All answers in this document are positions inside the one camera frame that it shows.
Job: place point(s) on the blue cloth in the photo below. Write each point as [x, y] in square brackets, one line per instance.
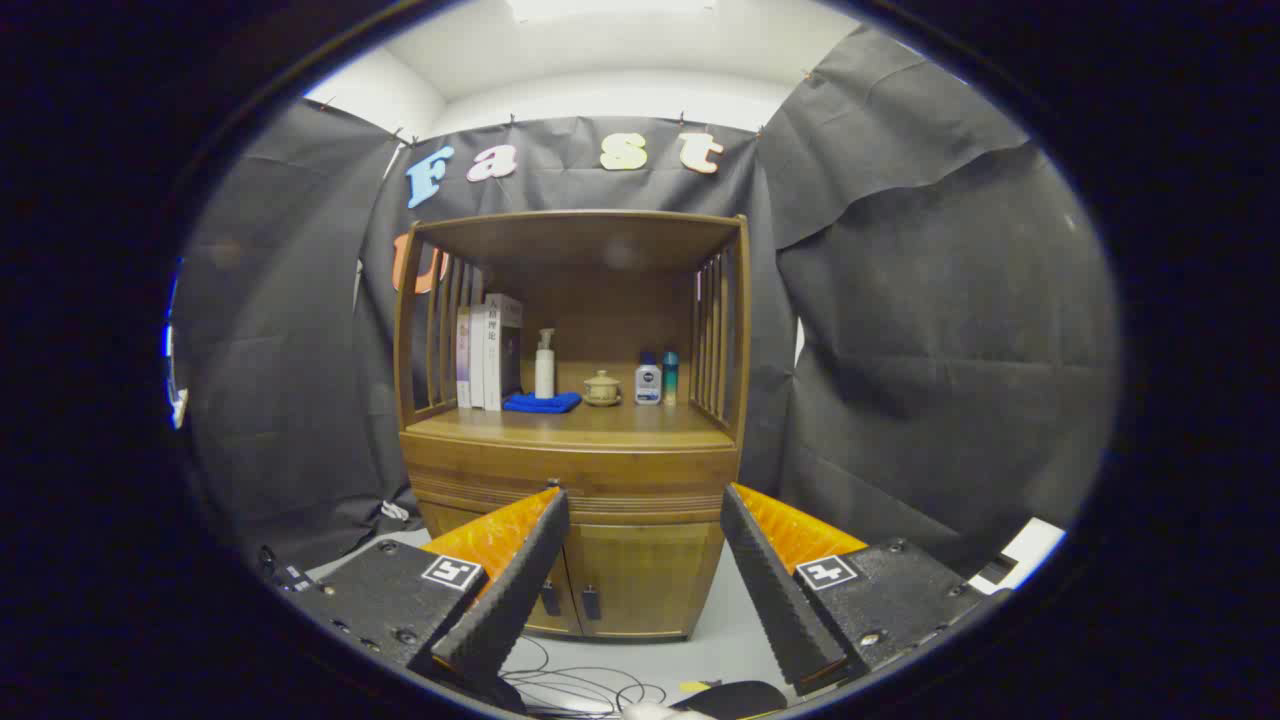
[540, 403]

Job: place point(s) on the white spray bottle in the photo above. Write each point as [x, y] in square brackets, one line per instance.
[545, 375]

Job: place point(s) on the dark rounded object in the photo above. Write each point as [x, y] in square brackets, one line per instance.
[735, 698]

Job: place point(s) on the wooden countertop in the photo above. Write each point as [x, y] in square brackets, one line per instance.
[620, 425]

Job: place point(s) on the teal bottle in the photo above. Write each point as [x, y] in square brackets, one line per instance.
[670, 380]

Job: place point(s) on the thin purple spine book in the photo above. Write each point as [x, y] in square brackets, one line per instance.
[464, 360]

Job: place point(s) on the white box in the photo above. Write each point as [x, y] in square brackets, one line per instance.
[1030, 548]

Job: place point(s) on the beige ceramic lidded jar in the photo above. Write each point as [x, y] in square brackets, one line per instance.
[602, 390]

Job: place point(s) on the wooden cabinet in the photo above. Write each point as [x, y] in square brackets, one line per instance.
[600, 240]

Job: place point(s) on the thin white book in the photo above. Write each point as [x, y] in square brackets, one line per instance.
[478, 360]

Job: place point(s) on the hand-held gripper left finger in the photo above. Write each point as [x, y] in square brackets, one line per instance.
[520, 590]

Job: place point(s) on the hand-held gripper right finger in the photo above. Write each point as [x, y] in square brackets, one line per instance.
[775, 600]

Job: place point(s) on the white bottle with blue cap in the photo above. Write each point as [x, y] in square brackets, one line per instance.
[648, 385]

